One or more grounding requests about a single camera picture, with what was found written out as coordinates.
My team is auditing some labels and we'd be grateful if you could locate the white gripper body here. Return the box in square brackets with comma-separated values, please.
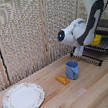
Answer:
[71, 44, 88, 59]

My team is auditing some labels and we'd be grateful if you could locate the metal dish rack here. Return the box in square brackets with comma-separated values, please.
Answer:
[83, 34, 108, 60]

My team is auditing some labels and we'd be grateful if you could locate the white plate floral rim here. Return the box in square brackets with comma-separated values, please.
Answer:
[0, 78, 48, 108]

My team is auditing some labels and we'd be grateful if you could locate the blue mug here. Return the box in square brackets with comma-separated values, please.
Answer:
[64, 59, 82, 82]

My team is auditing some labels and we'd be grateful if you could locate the woven folding screen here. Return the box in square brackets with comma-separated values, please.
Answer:
[0, 0, 108, 93]

